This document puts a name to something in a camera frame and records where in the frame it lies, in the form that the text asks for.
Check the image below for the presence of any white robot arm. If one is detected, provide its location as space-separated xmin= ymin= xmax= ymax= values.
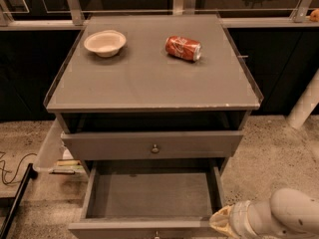
xmin=209 ymin=188 xmax=319 ymax=239

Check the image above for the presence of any white paper bowl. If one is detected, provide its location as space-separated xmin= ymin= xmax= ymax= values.
xmin=84 ymin=30 xmax=127 ymax=58

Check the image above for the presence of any grey drawer cabinet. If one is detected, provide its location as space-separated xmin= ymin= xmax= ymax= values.
xmin=43 ymin=14 xmax=264 ymax=171

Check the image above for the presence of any grey top drawer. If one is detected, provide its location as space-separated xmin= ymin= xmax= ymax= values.
xmin=61 ymin=130 xmax=243 ymax=160

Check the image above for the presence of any white pole leg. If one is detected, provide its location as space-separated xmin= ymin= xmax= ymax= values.
xmin=287 ymin=69 xmax=319 ymax=128

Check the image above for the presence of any red cola can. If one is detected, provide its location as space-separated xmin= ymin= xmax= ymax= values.
xmin=165 ymin=36 xmax=201 ymax=62

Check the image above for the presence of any orange fruit on ledge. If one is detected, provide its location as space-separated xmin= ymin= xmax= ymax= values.
xmin=310 ymin=9 xmax=319 ymax=22

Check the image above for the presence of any black metal frame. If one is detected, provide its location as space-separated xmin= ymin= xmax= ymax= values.
xmin=0 ymin=163 xmax=38 ymax=239

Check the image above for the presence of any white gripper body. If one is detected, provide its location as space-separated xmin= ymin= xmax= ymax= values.
xmin=229 ymin=200 xmax=257 ymax=239

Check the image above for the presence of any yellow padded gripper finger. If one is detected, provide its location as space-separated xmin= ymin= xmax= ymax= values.
xmin=209 ymin=205 xmax=237 ymax=238

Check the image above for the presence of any grey drawer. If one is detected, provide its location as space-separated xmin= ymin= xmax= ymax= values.
xmin=61 ymin=130 xmax=243 ymax=160
xmin=69 ymin=158 xmax=224 ymax=239

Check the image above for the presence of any metal railing with glass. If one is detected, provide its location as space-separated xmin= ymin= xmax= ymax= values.
xmin=0 ymin=0 xmax=319 ymax=31

